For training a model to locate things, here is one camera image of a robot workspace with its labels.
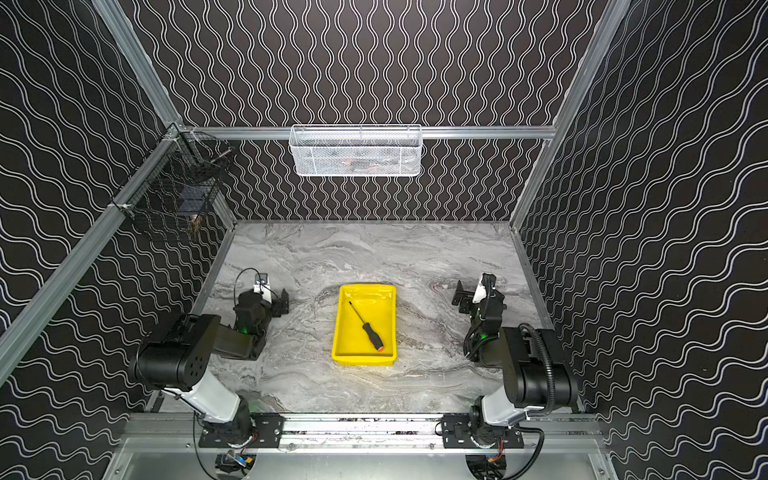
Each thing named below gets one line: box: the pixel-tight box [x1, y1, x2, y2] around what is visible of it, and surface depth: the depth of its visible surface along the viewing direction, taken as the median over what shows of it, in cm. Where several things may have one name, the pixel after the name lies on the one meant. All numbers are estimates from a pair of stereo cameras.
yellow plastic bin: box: [331, 284, 398, 366], surface depth 92 cm
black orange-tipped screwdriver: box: [348, 300, 384, 352], surface depth 90 cm
